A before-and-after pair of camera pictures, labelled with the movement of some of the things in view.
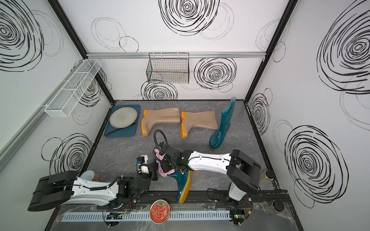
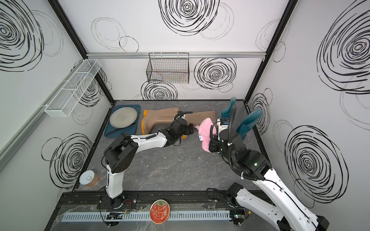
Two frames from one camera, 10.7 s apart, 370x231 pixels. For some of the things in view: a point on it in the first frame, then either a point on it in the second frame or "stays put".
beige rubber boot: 206,119 stays put
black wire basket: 168,68 stays put
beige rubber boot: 162,115 stays put
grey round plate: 123,117 stays put
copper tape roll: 90,175 stays put
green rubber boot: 183,182 to 249,122
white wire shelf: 65,100 stays put
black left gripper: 154,171 to 190,129
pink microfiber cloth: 161,169 to 204,128
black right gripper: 164,163 to 212,146
